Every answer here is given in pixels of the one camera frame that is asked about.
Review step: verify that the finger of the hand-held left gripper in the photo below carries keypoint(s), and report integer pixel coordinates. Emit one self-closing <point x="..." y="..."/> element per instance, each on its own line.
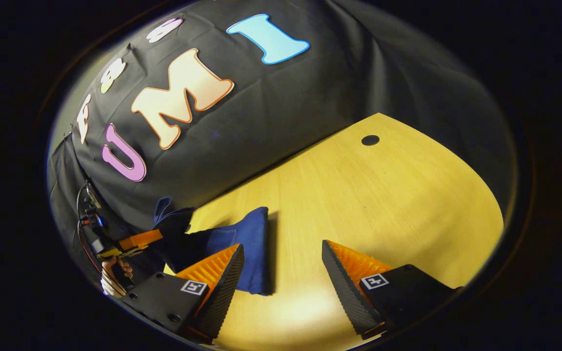
<point x="142" y="239"/>

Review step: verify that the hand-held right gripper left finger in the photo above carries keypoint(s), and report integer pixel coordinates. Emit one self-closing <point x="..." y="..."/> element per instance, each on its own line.
<point x="222" y="287"/>

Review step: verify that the black backdrop cloth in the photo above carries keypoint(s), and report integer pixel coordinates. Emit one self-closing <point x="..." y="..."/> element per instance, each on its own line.
<point x="286" y="97"/>

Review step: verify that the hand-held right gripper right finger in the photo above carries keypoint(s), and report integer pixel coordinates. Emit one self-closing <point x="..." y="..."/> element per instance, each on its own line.
<point x="349" y="292"/>

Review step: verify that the blue jeans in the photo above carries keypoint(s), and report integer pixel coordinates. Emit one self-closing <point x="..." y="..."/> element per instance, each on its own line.
<point x="247" y="243"/>

